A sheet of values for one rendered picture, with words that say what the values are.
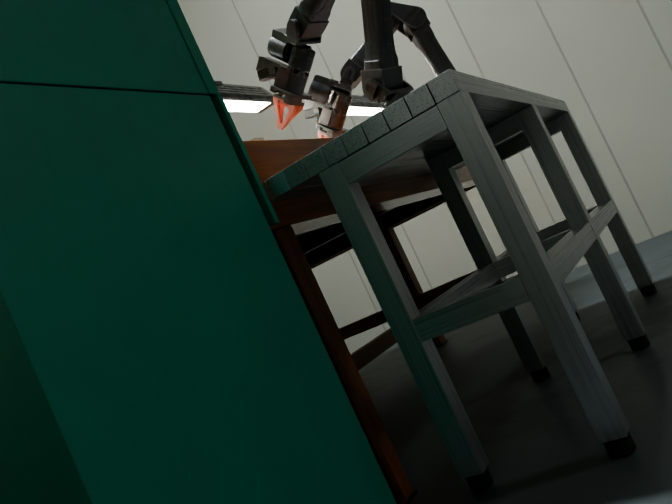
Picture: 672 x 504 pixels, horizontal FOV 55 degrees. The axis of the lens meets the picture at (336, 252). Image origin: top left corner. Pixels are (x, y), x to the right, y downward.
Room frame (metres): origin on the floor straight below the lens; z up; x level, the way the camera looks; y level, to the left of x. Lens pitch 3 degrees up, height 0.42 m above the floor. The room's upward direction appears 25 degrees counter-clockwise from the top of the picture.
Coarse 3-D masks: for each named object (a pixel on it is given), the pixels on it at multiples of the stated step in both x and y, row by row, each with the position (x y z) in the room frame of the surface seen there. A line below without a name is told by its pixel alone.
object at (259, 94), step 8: (224, 88) 1.82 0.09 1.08; (232, 88) 1.85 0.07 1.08; (240, 88) 1.90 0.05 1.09; (248, 88) 1.94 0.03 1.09; (256, 88) 1.97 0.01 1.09; (264, 88) 2.02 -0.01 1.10; (224, 96) 1.78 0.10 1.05; (232, 96) 1.81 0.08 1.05; (240, 96) 1.84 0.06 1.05; (248, 96) 1.88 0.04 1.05; (256, 96) 1.91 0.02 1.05; (264, 96) 1.95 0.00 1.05; (272, 96) 1.99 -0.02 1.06; (272, 104) 2.01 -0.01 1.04; (248, 112) 1.99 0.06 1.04; (256, 112) 2.02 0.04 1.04
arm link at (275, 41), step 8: (288, 24) 1.47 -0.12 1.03; (296, 24) 1.46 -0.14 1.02; (272, 32) 1.56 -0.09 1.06; (280, 32) 1.54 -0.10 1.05; (288, 32) 1.48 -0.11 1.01; (296, 32) 1.47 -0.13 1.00; (272, 40) 1.56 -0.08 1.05; (280, 40) 1.55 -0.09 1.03; (288, 40) 1.50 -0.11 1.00; (296, 40) 1.48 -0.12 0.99; (304, 40) 1.51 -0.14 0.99; (312, 40) 1.52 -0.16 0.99; (320, 40) 1.53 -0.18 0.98; (272, 48) 1.56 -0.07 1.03; (280, 48) 1.55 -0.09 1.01; (272, 56) 1.60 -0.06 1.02; (280, 56) 1.56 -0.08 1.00
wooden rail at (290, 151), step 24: (264, 144) 1.30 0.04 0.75; (288, 144) 1.38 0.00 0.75; (312, 144) 1.47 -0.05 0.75; (264, 168) 1.27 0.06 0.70; (384, 192) 1.68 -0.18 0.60; (408, 192) 1.81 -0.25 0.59; (432, 192) 2.07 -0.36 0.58; (288, 216) 1.28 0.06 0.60; (312, 216) 1.35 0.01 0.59; (336, 216) 1.50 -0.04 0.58
